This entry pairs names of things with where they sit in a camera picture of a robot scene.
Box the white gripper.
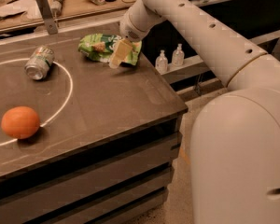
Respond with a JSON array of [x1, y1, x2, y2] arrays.
[[109, 0, 164, 68]]

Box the right clear sanitizer bottle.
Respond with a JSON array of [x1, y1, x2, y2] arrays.
[[172, 44, 184, 66]]

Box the white paper sheets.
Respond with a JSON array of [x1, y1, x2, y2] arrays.
[[0, 0, 41, 21]]

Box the clear sanitizer bottle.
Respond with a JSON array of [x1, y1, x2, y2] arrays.
[[172, 44, 184, 66], [155, 49, 168, 74]]

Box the green soda can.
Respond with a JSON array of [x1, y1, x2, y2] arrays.
[[24, 46, 55, 80]]

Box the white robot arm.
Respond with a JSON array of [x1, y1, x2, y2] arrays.
[[119, 0, 280, 224]]

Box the left clear sanitizer bottle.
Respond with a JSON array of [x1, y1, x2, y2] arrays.
[[155, 49, 168, 74]]

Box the orange fruit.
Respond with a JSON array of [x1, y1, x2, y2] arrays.
[[1, 106, 40, 139]]

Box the green rice chip bag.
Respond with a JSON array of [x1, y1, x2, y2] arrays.
[[78, 34, 142, 65]]

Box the grey metal bracket left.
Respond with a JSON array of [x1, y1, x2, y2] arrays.
[[36, 0, 58, 35]]

